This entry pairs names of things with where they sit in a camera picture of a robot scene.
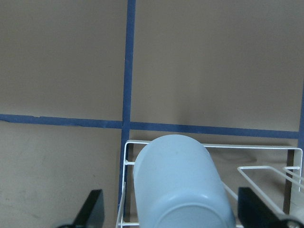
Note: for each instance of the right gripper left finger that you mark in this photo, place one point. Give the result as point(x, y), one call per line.
point(91, 214)

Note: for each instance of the light blue plastic cup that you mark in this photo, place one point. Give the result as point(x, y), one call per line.
point(177, 185)

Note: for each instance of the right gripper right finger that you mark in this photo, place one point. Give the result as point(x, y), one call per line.
point(254, 213)

